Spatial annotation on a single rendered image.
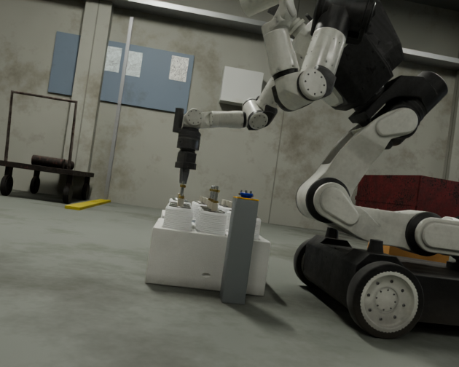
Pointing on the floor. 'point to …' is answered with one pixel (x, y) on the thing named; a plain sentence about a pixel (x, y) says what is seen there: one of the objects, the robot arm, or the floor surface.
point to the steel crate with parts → (416, 194)
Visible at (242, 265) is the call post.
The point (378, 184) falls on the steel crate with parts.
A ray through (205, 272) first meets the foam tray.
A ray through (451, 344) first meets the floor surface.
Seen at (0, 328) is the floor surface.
